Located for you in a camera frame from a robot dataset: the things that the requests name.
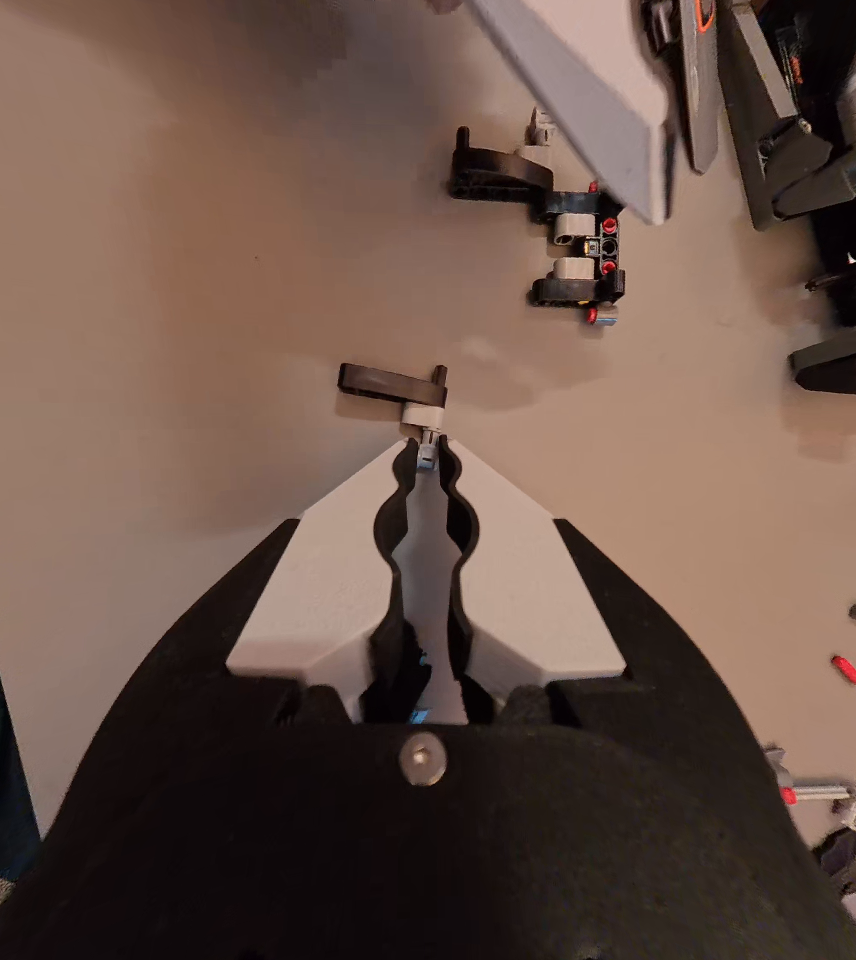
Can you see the small light grey lego connector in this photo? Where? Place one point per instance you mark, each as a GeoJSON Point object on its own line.
{"type": "Point", "coordinates": [540, 133]}

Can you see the red lego pin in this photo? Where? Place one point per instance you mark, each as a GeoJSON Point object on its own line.
{"type": "Point", "coordinates": [848, 671]}

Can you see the grey black lego car model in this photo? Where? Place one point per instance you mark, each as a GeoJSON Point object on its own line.
{"type": "Point", "coordinates": [795, 150]}

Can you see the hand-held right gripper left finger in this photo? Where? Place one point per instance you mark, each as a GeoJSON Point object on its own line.
{"type": "Point", "coordinates": [300, 600]}

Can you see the black curved lego beam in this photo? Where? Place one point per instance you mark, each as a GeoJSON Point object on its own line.
{"type": "Point", "coordinates": [375, 382]}

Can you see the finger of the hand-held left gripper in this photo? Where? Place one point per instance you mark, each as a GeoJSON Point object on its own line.
{"type": "Point", "coordinates": [585, 75]}

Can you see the silver orange-striped lego panel subassembly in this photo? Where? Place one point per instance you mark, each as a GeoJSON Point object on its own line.
{"type": "Point", "coordinates": [702, 90]}

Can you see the black axle white connector subassembly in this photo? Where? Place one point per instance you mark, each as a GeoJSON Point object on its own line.
{"type": "Point", "coordinates": [422, 412]}

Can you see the black white lego frame subassembly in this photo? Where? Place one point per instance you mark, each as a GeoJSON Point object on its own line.
{"type": "Point", "coordinates": [488, 169]}

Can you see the grey lego axle subassembly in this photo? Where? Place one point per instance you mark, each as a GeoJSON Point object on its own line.
{"type": "Point", "coordinates": [818, 793]}

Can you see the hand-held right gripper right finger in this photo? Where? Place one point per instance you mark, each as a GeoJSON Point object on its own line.
{"type": "Point", "coordinates": [540, 600]}

